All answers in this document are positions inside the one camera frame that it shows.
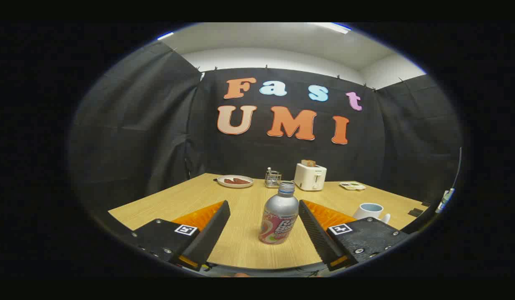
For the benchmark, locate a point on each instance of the white round plate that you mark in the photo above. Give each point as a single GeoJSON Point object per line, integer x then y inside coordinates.
{"type": "Point", "coordinates": [224, 185]}

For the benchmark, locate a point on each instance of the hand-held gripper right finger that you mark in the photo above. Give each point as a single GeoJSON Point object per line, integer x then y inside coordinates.
{"type": "Point", "coordinates": [317, 233]}

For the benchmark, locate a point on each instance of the silver juice bottle pink label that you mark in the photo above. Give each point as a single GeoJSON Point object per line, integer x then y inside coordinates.
{"type": "Point", "coordinates": [280, 208]}

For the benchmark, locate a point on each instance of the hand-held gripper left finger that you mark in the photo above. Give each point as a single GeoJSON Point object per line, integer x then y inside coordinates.
{"type": "Point", "coordinates": [211, 233]}

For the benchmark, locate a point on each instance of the toast slice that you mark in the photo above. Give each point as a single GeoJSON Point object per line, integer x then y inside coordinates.
{"type": "Point", "coordinates": [308, 163]}

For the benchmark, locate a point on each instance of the white green device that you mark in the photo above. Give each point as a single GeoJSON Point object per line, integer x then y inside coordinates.
{"type": "Point", "coordinates": [444, 200]}

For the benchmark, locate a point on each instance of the black backdrop cloth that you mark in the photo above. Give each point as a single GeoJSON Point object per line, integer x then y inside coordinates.
{"type": "Point", "coordinates": [157, 125]}

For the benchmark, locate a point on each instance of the black clamp block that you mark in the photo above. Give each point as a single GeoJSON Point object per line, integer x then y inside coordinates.
{"type": "Point", "coordinates": [415, 212]}

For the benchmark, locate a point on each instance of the white divided sauce tray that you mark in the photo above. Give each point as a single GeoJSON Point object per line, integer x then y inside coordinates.
{"type": "Point", "coordinates": [352, 186]}

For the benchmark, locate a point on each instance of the brown meat piece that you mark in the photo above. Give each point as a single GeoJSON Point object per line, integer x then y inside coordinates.
{"type": "Point", "coordinates": [243, 181]}
{"type": "Point", "coordinates": [230, 181]}

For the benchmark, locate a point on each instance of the wooden table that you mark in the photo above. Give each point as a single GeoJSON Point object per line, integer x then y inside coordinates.
{"type": "Point", "coordinates": [249, 208]}

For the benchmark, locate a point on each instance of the white toaster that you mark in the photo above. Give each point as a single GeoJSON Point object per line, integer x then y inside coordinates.
{"type": "Point", "coordinates": [309, 177]}

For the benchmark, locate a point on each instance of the white cup blue inside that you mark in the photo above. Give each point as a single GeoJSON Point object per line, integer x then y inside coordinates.
{"type": "Point", "coordinates": [367, 211]}

